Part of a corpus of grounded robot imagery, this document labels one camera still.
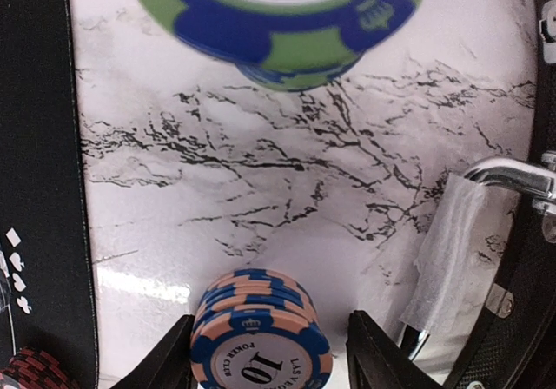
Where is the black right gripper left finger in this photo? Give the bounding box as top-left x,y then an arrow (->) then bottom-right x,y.
113,314 -> 197,389

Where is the chrome case handle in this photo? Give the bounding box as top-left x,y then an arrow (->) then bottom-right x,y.
400,152 -> 555,360

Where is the green poker chip stack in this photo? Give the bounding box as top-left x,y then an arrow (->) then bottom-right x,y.
138,0 -> 422,91

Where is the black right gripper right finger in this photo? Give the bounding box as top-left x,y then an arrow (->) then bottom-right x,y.
346,311 -> 441,389

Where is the round black poker mat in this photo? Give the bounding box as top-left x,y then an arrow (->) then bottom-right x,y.
1,0 -> 98,388

